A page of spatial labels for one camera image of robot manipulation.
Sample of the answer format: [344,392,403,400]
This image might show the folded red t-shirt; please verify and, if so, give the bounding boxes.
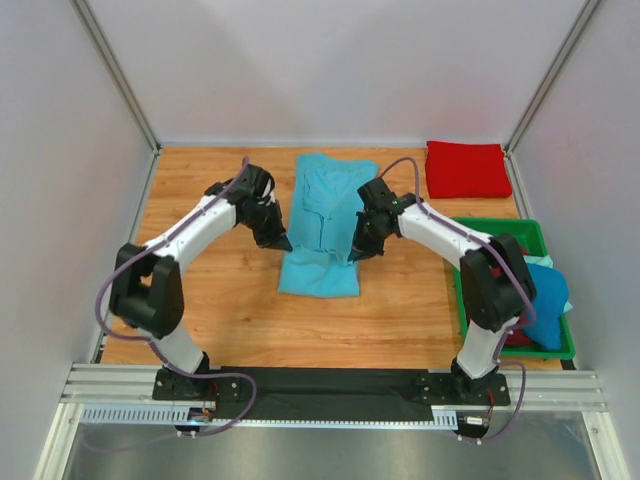
[425,141,512,199]

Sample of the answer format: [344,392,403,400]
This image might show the green plastic bin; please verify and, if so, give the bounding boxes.
[457,217,575,360]

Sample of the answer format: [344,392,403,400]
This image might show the dark red t-shirt in bin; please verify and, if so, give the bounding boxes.
[464,243,536,348]

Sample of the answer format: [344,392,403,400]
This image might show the right aluminium corner post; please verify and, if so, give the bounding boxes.
[503,0,604,154]

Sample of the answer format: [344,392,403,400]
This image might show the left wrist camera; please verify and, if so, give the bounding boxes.
[236,164,276,204]

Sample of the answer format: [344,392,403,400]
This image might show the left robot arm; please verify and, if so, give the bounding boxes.
[107,162,292,401]

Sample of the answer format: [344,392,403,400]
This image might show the mint green t-shirt in bin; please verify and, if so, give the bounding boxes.
[524,255,573,314]

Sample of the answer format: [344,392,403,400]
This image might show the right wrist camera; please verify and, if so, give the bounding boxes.
[357,177,397,212]

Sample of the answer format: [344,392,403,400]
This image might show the blue t-shirt in bin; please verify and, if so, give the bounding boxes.
[523,264,569,351]

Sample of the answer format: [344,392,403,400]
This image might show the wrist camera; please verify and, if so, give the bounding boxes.
[236,164,276,204]
[357,177,397,212]

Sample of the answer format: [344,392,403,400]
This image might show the slotted cable duct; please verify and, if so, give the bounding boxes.
[79,403,459,429]

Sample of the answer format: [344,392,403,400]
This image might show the light blue t-shirt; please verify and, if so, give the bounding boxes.
[278,153,379,298]

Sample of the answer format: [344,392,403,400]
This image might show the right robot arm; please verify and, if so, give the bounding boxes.
[350,194,536,404]

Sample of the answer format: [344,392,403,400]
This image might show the left aluminium corner post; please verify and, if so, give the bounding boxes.
[69,0,162,153]

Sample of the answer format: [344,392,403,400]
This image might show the aluminium corner post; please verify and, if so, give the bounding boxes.
[503,0,604,154]
[69,0,162,153]

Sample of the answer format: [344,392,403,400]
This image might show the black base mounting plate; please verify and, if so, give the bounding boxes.
[152,367,511,422]

